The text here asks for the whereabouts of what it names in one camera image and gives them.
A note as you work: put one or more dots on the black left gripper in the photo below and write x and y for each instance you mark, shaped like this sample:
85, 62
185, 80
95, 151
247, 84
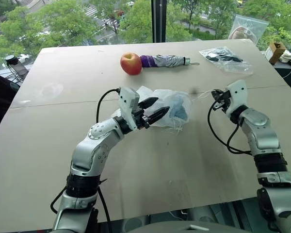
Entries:
141, 119

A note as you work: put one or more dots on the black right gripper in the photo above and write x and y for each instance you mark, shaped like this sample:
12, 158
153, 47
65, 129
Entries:
223, 103

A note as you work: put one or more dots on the blue towel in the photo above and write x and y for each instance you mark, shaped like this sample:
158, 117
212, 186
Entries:
179, 109

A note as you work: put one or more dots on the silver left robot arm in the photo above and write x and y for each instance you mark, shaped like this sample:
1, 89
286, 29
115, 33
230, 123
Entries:
87, 155

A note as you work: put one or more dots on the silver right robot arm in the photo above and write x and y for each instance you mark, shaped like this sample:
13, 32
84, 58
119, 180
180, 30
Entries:
264, 136

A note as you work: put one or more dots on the clear plastic bag black items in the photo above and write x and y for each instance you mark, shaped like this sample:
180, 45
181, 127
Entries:
225, 59

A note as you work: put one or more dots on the clear zip bag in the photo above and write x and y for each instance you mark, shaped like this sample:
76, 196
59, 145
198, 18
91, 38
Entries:
248, 29

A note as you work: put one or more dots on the folded silver purple umbrella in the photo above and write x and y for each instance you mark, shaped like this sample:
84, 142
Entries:
165, 61

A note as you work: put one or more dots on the red apple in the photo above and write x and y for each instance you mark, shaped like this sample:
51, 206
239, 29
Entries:
131, 63

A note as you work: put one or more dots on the small brown cardboard box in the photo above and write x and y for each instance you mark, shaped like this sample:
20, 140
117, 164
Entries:
275, 52

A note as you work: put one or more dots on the white crumpled cloth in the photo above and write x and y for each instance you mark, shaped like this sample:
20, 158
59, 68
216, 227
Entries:
287, 56

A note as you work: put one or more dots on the dark bottle with black lid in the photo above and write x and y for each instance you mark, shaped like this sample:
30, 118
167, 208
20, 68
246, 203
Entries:
15, 65

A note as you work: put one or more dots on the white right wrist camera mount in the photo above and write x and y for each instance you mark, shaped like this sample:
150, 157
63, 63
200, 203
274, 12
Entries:
237, 94

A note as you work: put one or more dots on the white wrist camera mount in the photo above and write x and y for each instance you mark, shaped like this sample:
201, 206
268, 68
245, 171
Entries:
237, 94
127, 102

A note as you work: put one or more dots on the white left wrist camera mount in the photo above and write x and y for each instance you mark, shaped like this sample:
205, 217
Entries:
127, 102

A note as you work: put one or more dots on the black window frame post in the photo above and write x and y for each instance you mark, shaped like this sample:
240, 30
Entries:
161, 20

